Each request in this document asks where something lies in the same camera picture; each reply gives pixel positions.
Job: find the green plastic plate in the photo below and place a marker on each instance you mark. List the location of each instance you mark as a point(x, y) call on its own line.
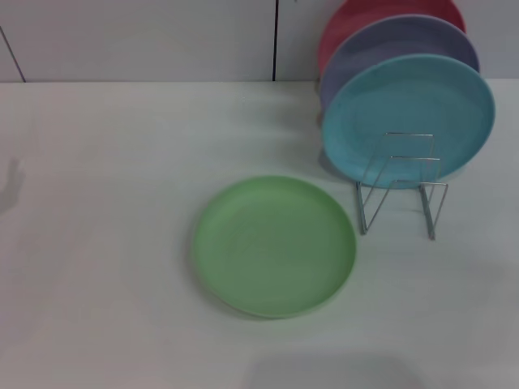
point(275, 251)

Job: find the light blue plastic plate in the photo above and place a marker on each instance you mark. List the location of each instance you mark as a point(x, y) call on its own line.
point(365, 105)

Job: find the purple plastic plate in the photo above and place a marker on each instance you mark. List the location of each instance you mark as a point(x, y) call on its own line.
point(373, 48)

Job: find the red plastic plate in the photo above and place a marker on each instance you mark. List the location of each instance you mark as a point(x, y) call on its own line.
point(353, 20)

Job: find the black vertical wall strip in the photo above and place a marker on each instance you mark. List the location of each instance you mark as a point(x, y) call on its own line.
point(275, 40)

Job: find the grey slanted wall strip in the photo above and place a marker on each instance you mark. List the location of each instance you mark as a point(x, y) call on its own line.
point(14, 56)

